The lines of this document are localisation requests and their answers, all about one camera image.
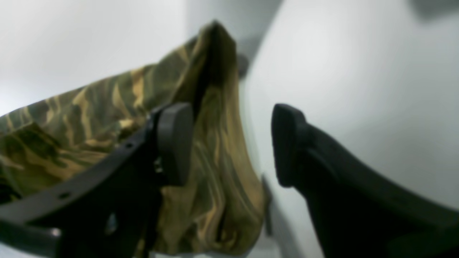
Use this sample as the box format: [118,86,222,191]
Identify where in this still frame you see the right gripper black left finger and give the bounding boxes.
[1,102,194,258]

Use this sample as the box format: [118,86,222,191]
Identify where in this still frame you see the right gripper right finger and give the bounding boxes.
[271,104,459,258]

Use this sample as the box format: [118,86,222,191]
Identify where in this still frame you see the camouflage T-shirt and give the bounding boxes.
[1,21,268,258]

